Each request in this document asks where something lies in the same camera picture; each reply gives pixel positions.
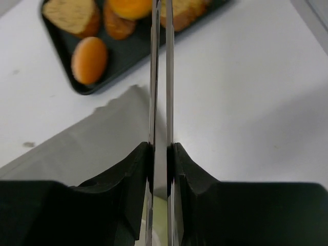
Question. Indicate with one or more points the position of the bread slice front right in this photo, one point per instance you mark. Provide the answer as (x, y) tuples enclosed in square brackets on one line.
[(186, 12)]

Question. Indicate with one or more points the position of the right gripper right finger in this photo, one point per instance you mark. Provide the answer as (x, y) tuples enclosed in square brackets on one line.
[(206, 211)]

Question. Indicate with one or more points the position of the brown pastry under donut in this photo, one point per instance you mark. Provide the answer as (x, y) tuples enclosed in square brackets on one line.
[(115, 26)]

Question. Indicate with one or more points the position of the large bread slice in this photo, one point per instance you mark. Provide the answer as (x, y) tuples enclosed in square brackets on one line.
[(78, 17)]

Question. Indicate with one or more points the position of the small round bun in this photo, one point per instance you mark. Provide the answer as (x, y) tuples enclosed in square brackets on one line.
[(89, 60)]

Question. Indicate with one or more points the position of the metal tongs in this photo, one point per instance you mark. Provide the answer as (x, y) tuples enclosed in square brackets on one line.
[(160, 167)]

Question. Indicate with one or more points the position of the grey cloth placemat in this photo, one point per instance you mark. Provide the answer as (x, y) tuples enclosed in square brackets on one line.
[(90, 146)]

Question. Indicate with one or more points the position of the light green mug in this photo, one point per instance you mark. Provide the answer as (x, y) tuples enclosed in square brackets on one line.
[(160, 223)]

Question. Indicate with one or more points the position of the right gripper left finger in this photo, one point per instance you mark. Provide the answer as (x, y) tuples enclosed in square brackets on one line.
[(104, 210)]

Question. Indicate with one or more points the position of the orange glazed donut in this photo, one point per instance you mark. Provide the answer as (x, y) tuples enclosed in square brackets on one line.
[(131, 9)]

